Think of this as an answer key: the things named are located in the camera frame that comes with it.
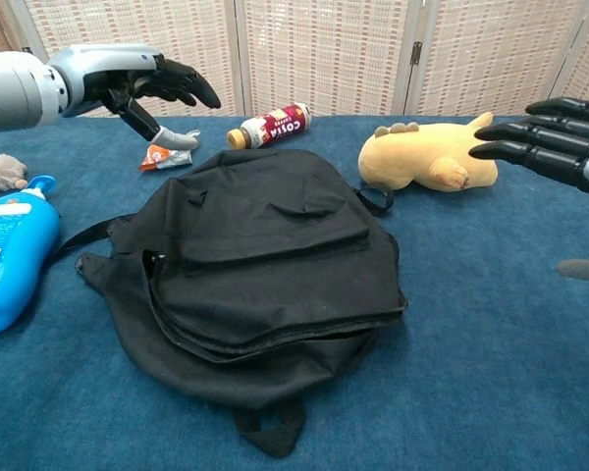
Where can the orange and white snack packet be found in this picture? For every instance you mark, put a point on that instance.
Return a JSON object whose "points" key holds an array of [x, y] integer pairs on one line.
{"points": [[164, 158]]}

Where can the blue detergent pump bottle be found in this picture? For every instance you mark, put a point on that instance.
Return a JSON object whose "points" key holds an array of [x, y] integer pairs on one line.
{"points": [[15, 265]]}

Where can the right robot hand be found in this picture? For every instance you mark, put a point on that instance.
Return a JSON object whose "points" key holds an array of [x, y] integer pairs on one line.
{"points": [[559, 142]]}

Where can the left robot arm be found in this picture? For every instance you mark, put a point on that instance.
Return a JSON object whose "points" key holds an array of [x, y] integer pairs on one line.
{"points": [[15, 93]]}

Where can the Costa coffee bottle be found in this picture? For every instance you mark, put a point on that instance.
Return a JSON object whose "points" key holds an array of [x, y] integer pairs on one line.
{"points": [[275, 128]]}

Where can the woven folding screen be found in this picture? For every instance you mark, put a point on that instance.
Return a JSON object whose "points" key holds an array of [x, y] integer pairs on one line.
{"points": [[324, 54]]}

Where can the black screen hinge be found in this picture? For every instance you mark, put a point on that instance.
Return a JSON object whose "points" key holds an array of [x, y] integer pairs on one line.
{"points": [[416, 53]]}

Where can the yellow plush animal toy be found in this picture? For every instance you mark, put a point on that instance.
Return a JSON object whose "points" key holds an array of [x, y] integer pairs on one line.
{"points": [[412, 157]]}

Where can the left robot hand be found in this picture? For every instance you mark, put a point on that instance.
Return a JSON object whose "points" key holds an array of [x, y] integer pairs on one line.
{"points": [[108, 68]]}

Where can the small grey-brown plush toy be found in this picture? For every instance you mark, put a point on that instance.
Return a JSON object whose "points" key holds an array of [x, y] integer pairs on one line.
{"points": [[0, 172]]}

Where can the blue table cover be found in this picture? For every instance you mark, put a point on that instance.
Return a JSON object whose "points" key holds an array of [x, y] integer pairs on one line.
{"points": [[471, 368]]}

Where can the black fabric backpack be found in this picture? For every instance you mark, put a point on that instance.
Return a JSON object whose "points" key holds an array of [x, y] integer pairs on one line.
{"points": [[275, 275]]}

